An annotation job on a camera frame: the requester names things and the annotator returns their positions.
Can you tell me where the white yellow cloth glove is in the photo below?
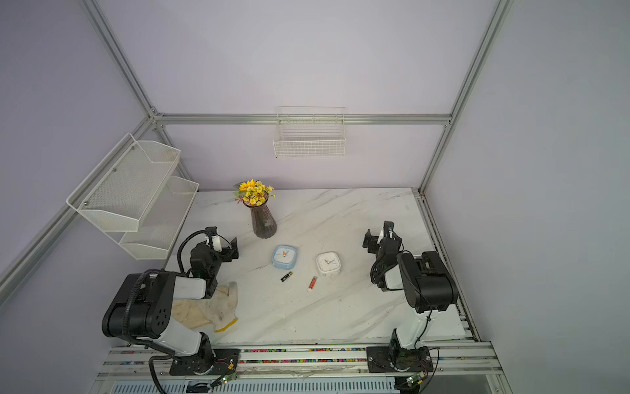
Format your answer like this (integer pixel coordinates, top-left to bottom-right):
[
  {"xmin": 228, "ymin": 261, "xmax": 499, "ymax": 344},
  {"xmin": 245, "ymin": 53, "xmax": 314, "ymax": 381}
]
[{"xmin": 172, "ymin": 282, "xmax": 238, "ymax": 333}]

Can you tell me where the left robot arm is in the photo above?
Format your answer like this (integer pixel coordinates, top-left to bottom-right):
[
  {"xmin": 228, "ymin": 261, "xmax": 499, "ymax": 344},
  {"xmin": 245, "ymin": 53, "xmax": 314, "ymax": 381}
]
[{"xmin": 102, "ymin": 227, "xmax": 240, "ymax": 362}]

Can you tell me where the yellow flower bouquet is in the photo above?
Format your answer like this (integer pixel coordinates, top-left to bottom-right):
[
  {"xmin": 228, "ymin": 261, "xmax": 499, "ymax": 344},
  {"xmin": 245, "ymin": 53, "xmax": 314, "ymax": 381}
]
[{"xmin": 234, "ymin": 180, "xmax": 276, "ymax": 208}]

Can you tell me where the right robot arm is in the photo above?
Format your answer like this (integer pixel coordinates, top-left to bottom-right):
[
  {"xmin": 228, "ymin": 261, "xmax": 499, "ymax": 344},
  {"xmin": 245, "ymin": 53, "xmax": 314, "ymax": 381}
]
[{"xmin": 363, "ymin": 221, "xmax": 466, "ymax": 350}]

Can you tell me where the white mesh shelf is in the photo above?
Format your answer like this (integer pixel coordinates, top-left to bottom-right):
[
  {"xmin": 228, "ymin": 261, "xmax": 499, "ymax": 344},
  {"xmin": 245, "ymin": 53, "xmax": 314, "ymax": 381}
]
[
  {"xmin": 67, "ymin": 134, "xmax": 180, "ymax": 232},
  {"xmin": 116, "ymin": 176, "xmax": 199, "ymax": 260}
]

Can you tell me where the black gold battery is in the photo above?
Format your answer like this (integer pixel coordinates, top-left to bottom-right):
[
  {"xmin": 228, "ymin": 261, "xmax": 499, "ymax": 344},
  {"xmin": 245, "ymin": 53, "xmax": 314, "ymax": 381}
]
[{"xmin": 281, "ymin": 272, "xmax": 294, "ymax": 282}]

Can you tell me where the dark glass vase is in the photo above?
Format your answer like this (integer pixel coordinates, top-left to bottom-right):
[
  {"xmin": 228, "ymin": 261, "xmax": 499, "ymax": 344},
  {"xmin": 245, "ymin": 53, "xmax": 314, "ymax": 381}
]
[{"xmin": 244, "ymin": 196, "xmax": 277, "ymax": 239}]

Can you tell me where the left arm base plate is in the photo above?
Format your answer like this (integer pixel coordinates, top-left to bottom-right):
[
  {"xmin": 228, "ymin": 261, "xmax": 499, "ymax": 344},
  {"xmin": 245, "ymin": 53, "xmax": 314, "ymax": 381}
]
[{"xmin": 169, "ymin": 348, "xmax": 241, "ymax": 376}]

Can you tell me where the red battery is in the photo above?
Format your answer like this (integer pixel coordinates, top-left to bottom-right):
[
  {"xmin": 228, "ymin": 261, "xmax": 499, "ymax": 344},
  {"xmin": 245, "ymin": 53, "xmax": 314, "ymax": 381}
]
[{"xmin": 308, "ymin": 276, "xmax": 318, "ymax": 291}]

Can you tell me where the lower white mesh shelf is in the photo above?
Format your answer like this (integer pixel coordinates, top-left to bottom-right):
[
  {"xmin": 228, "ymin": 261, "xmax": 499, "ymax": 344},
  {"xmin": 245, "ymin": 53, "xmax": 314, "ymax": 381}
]
[{"xmin": 116, "ymin": 176, "xmax": 199, "ymax": 260}]

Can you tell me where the upper white mesh shelf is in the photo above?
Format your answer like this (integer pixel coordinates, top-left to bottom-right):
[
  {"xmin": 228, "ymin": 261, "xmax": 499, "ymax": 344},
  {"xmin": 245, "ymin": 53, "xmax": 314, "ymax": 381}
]
[{"xmin": 67, "ymin": 134, "xmax": 180, "ymax": 232}]

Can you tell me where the white wire wall basket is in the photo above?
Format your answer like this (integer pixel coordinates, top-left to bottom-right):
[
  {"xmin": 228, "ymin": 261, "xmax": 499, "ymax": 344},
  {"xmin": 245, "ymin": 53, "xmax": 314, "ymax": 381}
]
[{"xmin": 273, "ymin": 106, "xmax": 346, "ymax": 159}]

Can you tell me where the blue alarm clock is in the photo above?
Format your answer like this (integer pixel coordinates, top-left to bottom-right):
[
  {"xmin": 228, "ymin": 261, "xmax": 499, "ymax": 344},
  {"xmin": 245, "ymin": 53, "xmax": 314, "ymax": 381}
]
[{"xmin": 272, "ymin": 245, "xmax": 298, "ymax": 271}]

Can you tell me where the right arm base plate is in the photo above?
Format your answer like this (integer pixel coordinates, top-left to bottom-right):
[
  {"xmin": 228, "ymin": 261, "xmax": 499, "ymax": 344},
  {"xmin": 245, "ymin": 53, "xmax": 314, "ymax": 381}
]
[{"xmin": 366, "ymin": 346, "xmax": 434, "ymax": 373}]

